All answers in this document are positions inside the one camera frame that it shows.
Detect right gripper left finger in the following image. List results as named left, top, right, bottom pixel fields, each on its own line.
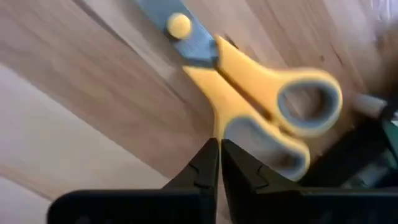
left=46, top=138, right=220, bottom=224

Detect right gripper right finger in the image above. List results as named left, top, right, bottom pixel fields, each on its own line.
left=221, top=139, right=398, bottom=224

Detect yellow handled scissors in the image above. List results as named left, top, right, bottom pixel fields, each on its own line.
left=133, top=0, right=343, bottom=182

